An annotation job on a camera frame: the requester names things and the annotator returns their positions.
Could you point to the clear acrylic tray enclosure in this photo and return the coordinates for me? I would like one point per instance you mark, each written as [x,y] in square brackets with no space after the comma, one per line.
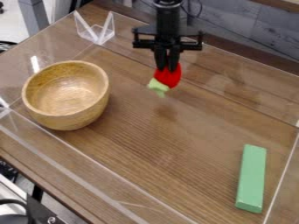
[158,160]

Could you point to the black device bottom left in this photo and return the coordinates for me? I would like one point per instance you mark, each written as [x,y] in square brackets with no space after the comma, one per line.
[27,217]

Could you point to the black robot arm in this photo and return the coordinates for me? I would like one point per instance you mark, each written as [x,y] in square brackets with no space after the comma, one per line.
[167,18]

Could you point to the green rectangular block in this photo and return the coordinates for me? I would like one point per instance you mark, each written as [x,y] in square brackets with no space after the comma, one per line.
[252,181]

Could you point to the red plush fruit green stem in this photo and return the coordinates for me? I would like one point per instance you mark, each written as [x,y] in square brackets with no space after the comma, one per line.
[165,80]

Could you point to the wooden bowl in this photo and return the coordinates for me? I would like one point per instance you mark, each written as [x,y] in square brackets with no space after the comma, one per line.
[66,96]

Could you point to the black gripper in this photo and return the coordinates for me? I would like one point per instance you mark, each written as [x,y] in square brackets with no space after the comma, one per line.
[178,40]

